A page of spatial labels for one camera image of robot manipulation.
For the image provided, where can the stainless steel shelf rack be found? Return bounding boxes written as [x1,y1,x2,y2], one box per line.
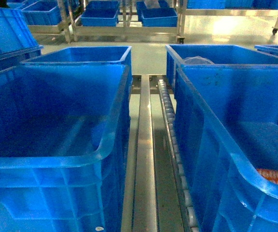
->
[121,73,200,232]

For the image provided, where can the blue bin rear left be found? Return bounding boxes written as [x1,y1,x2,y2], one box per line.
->
[20,46,131,74]

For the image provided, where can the blue bin rear right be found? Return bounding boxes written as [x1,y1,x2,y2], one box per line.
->
[165,44,278,96]

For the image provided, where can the large blue bin front left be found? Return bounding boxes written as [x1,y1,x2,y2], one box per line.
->
[0,64,131,232]

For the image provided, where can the large blue bin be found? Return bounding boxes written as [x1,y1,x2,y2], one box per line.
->
[175,67,278,232]
[0,64,131,232]

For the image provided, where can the large blue bin front right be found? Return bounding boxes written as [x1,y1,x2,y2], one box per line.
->
[175,67,278,232]

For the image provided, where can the steel roller rail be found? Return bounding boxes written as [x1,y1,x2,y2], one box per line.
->
[158,79,199,232]

